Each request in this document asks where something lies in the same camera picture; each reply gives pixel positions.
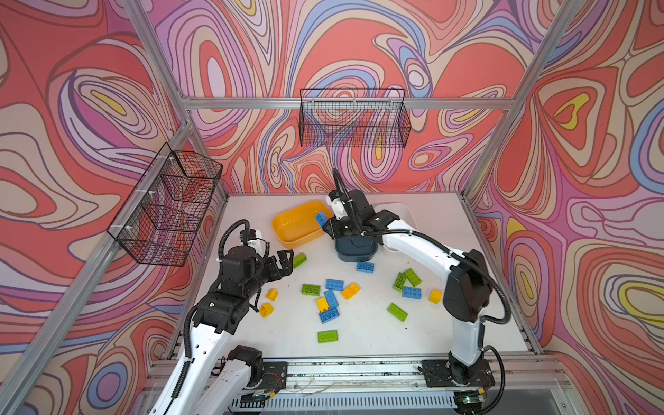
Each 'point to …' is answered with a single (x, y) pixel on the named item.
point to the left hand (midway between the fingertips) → (282, 253)
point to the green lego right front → (400, 314)
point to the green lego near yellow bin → (299, 260)
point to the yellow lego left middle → (271, 295)
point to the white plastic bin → (401, 210)
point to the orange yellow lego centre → (350, 291)
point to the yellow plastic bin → (297, 225)
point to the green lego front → (324, 336)
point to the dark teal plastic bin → (356, 249)
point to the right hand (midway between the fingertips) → (328, 231)
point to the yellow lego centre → (322, 304)
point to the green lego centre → (312, 290)
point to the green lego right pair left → (399, 281)
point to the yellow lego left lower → (265, 310)
